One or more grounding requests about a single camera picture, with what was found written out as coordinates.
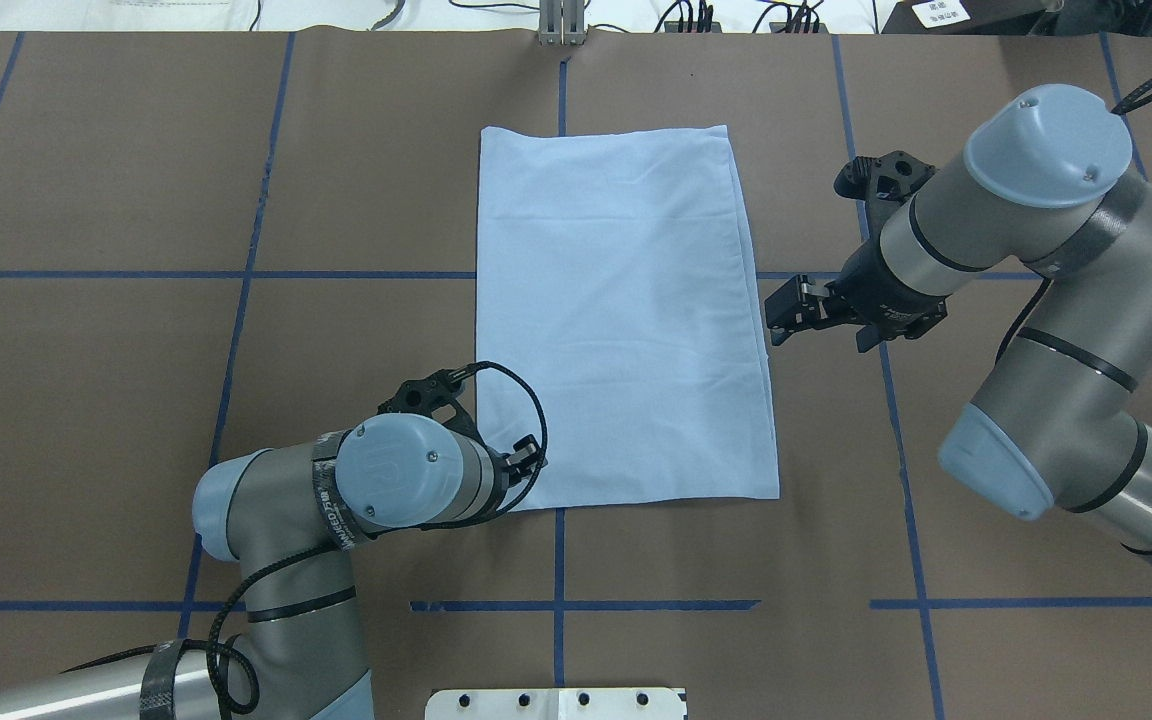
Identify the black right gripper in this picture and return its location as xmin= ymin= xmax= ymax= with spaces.
xmin=764 ymin=151 xmax=948 ymax=354

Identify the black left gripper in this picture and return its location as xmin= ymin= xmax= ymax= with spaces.
xmin=378 ymin=366 xmax=550 ymax=501

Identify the light blue t-shirt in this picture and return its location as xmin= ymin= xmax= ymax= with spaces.
xmin=475 ymin=126 xmax=780 ymax=511

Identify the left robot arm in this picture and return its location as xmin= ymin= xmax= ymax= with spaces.
xmin=0 ymin=361 xmax=548 ymax=719

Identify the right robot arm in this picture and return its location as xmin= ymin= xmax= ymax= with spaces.
xmin=764 ymin=85 xmax=1152 ymax=566

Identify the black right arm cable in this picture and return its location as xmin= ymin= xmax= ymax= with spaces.
xmin=996 ymin=50 xmax=1152 ymax=361

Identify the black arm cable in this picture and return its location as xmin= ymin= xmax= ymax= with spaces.
xmin=996 ymin=50 xmax=1152 ymax=361
xmin=206 ymin=361 xmax=550 ymax=717

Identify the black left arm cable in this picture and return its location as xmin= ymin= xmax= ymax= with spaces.
xmin=206 ymin=361 xmax=550 ymax=717

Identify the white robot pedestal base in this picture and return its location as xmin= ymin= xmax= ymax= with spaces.
xmin=424 ymin=687 xmax=689 ymax=719

